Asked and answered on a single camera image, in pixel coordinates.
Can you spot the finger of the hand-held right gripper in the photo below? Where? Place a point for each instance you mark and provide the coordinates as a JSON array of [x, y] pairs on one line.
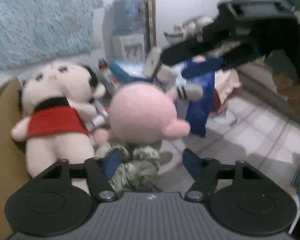
[[242, 55], [190, 47]]

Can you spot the plaid bed sheet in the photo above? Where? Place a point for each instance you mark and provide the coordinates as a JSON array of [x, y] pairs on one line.
[[250, 135]]

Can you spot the blue plastic bag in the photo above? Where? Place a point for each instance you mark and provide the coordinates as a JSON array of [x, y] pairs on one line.
[[198, 110]]

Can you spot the brown cloth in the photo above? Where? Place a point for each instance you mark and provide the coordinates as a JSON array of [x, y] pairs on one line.
[[292, 92]]

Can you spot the white plush doll red dress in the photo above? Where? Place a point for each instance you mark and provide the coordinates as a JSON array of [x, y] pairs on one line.
[[60, 143]]

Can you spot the grey white cloth pile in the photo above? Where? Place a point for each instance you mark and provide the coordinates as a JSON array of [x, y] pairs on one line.
[[190, 26]]

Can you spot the blue white package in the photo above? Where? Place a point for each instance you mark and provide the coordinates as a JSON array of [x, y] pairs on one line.
[[126, 71]]

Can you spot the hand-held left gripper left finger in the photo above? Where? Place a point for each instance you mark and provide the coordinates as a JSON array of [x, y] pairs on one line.
[[113, 161]]

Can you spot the wooden framed board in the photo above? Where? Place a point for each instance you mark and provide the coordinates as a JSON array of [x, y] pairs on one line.
[[151, 22]]

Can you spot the teal wall blanket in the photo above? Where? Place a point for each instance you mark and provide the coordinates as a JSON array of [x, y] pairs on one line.
[[40, 20]]

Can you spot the pink cloth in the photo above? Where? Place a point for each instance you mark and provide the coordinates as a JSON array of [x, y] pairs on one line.
[[227, 85]]

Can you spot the brown cardboard box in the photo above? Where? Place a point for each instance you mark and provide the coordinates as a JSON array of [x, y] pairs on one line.
[[5, 155]]

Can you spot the white water dispenser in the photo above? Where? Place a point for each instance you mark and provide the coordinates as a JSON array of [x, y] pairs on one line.
[[127, 46]]

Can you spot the pink plush doll camouflage outfit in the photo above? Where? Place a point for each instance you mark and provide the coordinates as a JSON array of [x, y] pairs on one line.
[[142, 110]]

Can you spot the small white silver tube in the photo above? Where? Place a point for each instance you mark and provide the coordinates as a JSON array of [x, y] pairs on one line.
[[98, 121]]

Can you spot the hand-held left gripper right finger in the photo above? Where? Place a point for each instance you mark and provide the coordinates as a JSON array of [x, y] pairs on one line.
[[191, 163]]

